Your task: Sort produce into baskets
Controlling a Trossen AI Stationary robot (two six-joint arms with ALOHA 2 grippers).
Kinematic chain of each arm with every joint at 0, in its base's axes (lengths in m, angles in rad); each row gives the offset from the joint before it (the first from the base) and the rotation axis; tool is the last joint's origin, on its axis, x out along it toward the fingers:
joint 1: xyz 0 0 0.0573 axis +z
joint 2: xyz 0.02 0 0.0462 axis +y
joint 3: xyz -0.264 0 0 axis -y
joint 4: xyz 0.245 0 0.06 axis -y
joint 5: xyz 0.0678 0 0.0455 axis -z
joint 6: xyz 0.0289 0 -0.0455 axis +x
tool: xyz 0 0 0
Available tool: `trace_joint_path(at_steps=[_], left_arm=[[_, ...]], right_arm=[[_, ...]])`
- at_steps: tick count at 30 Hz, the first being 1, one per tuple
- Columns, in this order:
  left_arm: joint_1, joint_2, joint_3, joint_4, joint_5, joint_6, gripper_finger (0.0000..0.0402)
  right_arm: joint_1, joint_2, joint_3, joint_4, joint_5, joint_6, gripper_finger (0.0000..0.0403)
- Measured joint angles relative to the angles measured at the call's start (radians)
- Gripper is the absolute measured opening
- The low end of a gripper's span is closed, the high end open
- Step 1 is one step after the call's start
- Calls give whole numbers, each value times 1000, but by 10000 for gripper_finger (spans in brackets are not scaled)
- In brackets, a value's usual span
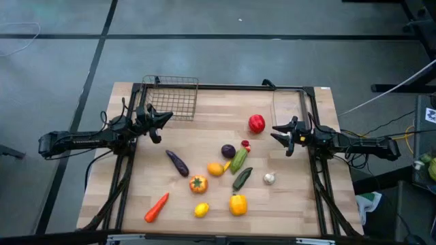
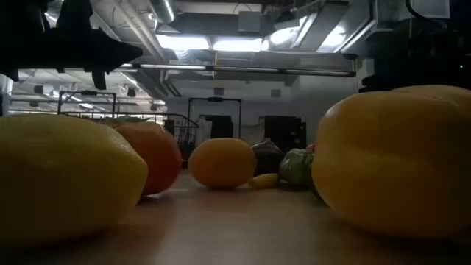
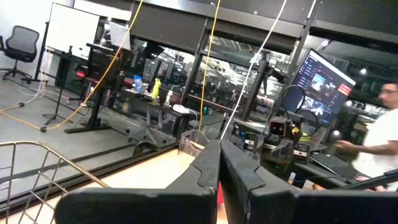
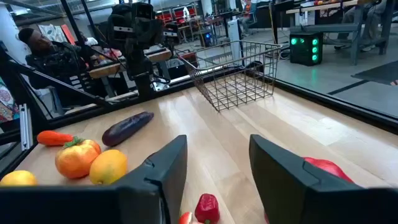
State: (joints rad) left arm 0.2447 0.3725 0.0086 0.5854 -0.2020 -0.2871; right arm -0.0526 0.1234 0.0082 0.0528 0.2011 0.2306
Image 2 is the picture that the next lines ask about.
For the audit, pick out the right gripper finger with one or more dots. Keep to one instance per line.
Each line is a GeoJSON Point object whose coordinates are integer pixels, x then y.
{"type": "Point", "coordinates": [379, 48]}

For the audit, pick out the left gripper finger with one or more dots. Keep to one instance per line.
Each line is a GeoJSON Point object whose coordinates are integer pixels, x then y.
{"type": "Point", "coordinates": [110, 53]}

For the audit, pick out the yellow bell pepper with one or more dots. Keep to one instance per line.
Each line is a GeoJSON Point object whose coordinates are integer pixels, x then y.
{"type": "Point", "coordinates": [397, 162]}

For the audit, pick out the orange tomato toy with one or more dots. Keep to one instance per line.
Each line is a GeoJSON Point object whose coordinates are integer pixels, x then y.
{"type": "Point", "coordinates": [158, 158]}

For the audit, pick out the yellow lemon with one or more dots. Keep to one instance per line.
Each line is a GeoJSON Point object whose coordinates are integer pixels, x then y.
{"type": "Point", "coordinates": [62, 176]}

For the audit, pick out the green lettuce head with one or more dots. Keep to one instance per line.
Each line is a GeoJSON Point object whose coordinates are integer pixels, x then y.
{"type": "Point", "coordinates": [296, 166]}

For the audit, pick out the dark purple eggplant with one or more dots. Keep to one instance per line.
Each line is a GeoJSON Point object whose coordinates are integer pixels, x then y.
{"type": "Point", "coordinates": [268, 156]}

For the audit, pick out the orange citrus fruit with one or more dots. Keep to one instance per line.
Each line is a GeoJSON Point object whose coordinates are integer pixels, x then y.
{"type": "Point", "coordinates": [222, 163]}

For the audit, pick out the small yellow chili pepper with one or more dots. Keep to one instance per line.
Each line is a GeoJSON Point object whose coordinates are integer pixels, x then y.
{"type": "Point", "coordinates": [264, 181]}

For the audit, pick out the ceiling light panel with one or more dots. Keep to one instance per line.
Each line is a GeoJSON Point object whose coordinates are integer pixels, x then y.
{"type": "Point", "coordinates": [237, 45]}
{"type": "Point", "coordinates": [182, 42]}

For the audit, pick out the black background cabinet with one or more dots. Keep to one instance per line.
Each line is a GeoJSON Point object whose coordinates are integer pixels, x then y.
{"type": "Point", "coordinates": [285, 129]}

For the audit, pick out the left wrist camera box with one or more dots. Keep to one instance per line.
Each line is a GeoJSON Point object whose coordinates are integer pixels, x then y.
{"type": "Point", "coordinates": [75, 14]}

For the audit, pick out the round silver ceiling duct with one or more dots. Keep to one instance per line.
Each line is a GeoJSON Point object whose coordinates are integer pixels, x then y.
{"type": "Point", "coordinates": [163, 10]}

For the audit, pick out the long ceiling light rail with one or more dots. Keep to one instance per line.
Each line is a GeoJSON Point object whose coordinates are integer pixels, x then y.
{"type": "Point", "coordinates": [239, 68]}

